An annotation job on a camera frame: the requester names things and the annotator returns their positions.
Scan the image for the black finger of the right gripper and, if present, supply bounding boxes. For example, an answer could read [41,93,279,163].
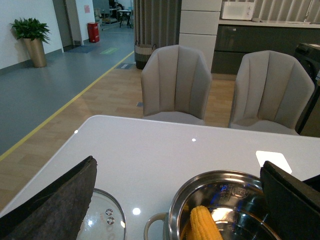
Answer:
[303,175,320,192]

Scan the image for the green potted plant gold vase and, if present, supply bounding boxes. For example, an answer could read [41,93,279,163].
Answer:
[11,18,50,68]

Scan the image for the left beige upholstered chair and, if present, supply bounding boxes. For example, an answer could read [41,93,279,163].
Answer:
[141,45,213,126]

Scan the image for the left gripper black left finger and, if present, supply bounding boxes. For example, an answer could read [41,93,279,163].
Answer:
[0,156,97,240]

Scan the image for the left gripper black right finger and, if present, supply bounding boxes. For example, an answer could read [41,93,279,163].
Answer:
[260,161,320,240]

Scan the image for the white microwave oven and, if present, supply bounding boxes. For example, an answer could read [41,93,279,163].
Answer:
[221,1,255,21]

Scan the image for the beige upholstered chair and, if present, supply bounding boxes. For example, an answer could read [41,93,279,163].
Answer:
[141,45,213,126]
[228,50,307,136]

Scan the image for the woven laundry basket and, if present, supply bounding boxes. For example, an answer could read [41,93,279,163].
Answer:
[134,40,157,70]

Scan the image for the red fire extinguisher box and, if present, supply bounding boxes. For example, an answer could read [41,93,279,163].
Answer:
[87,22,100,43]

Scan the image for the black washing machine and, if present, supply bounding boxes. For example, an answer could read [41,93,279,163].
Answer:
[294,43,320,138]

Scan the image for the yellow corn cob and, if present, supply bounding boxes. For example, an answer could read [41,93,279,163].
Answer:
[186,205,223,240]

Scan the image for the grey curtain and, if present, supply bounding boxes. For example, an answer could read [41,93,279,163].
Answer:
[133,0,182,48]

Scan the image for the stainless steel pot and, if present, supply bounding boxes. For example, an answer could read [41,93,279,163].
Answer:
[143,170,280,240]

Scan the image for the dark grey kitchen counter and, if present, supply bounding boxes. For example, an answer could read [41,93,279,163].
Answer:
[211,24,320,75]

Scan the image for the right beige upholstered chair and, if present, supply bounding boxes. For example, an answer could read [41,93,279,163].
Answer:
[228,50,307,136]

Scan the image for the white cabinet column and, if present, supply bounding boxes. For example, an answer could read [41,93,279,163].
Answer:
[178,0,222,70]

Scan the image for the glass pot lid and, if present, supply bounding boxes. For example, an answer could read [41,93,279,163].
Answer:
[77,188,127,240]

